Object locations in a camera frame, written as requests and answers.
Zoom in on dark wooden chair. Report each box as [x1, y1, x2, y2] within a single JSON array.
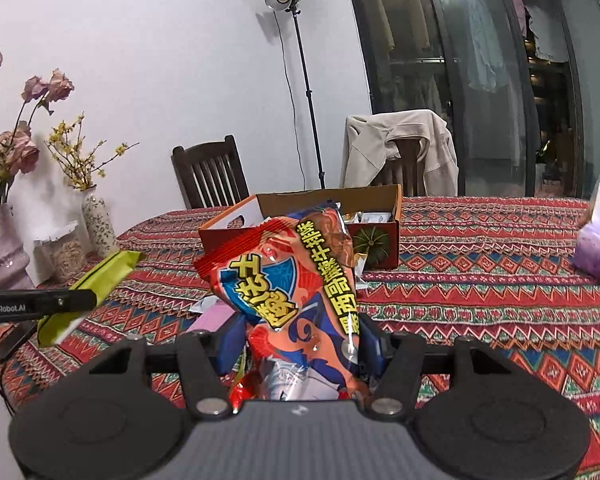
[[171, 135, 251, 211]]

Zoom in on white and orange snack packet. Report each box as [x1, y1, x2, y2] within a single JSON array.
[[352, 252, 372, 291]]

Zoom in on long green snack packet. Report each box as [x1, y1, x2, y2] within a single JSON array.
[[36, 250, 146, 347]]

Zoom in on orange cardboard box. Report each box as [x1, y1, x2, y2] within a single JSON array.
[[197, 184, 403, 271]]

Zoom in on purple snack packet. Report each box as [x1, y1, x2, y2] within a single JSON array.
[[185, 305, 241, 333]]

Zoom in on yellow flower twigs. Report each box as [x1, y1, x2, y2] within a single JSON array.
[[45, 114, 141, 193]]

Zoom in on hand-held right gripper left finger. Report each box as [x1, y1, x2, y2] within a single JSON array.
[[85, 316, 251, 418]]

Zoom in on patterned red tablecloth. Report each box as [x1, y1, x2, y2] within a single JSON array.
[[0, 195, 600, 480]]

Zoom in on small floral vase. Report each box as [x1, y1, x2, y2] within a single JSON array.
[[81, 185, 121, 261]]

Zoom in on pale hanging shirt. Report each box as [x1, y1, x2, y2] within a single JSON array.
[[467, 0, 506, 93]]

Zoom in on silver snack packet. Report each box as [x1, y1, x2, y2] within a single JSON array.
[[342, 211, 395, 224]]

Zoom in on dried pink roses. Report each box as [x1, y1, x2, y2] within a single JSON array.
[[0, 40, 76, 216]]

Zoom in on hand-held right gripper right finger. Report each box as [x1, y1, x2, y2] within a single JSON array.
[[355, 312, 511, 418]]

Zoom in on red snack packet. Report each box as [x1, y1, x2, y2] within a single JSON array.
[[192, 200, 381, 403]]

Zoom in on white hanging garment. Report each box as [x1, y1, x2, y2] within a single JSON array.
[[525, 2, 571, 63]]

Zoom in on beige jacket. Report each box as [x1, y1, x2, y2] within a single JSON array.
[[340, 108, 459, 197]]

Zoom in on large grey ceramic vase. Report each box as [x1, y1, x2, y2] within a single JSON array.
[[0, 202, 36, 291]]

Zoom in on wooden chair with jacket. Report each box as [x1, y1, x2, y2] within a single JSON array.
[[385, 137, 431, 197]]

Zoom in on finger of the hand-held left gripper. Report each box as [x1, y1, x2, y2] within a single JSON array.
[[27, 287, 97, 318]]

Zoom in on studio light on stand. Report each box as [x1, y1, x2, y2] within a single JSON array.
[[265, 0, 331, 193]]

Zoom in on black framed glass door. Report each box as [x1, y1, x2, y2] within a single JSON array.
[[342, 0, 600, 198]]

